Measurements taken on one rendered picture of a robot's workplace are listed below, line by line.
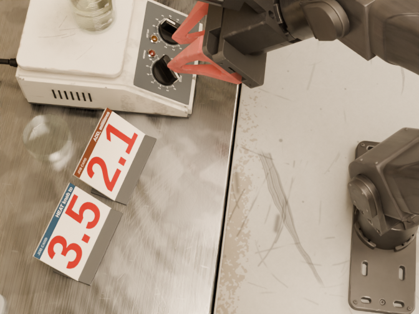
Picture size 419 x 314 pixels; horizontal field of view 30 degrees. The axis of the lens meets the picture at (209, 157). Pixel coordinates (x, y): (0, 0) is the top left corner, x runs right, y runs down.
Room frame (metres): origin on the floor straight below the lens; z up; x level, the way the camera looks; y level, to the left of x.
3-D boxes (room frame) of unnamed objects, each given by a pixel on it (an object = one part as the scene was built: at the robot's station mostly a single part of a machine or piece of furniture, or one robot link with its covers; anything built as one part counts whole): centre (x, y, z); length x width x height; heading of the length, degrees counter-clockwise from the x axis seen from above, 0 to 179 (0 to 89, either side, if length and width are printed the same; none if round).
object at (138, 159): (0.37, 0.11, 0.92); 0.09 x 0.06 x 0.04; 160
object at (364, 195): (0.30, -0.19, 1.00); 0.09 x 0.06 x 0.06; 126
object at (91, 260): (0.28, 0.14, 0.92); 0.09 x 0.06 x 0.04; 160
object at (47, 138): (0.40, 0.19, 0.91); 0.06 x 0.06 x 0.02
